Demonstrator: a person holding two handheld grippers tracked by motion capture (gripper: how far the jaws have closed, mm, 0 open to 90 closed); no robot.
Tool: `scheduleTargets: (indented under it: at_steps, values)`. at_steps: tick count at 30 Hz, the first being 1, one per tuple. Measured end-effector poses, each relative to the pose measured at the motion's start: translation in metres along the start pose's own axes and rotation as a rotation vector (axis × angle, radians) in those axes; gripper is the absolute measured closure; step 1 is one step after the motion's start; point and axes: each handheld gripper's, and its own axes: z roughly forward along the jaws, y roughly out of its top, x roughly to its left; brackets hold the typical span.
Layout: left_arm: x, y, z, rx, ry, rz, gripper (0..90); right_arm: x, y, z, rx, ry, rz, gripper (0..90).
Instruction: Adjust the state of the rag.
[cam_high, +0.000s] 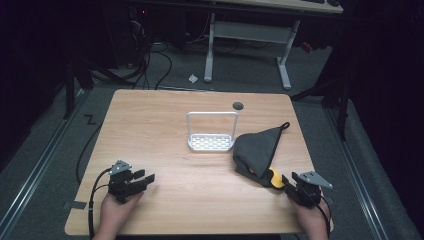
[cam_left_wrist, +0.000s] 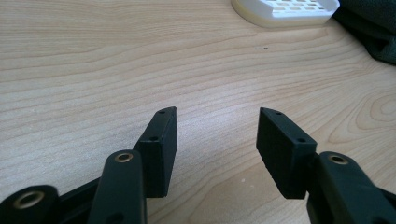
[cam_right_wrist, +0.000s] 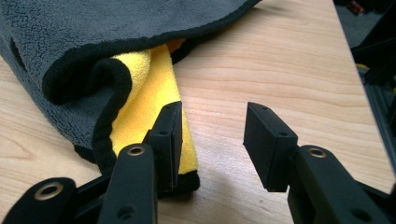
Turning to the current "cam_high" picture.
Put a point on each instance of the white-legged background desk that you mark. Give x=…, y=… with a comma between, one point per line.
x=251, y=32

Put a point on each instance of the white metal rack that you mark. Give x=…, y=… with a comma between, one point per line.
x=210, y=143

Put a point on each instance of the white paper scrap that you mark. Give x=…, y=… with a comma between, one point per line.
x=193, y=78

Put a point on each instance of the dark grey cloth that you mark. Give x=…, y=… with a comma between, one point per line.
x=256, y=153

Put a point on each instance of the grey tape piece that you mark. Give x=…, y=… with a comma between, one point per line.
x=75, y=204

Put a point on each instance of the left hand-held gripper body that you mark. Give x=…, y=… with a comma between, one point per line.
x=120, y=186

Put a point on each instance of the metal floor rail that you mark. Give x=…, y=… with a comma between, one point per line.
x=36, y=170
x=358, y=180

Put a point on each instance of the small red object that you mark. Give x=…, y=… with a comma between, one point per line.
x=306, y=47

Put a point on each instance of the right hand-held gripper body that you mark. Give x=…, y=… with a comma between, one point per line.
x=308, y=191

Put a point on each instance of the black metal stand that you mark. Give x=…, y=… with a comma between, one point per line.
x=70, y=88
x=338, y=100

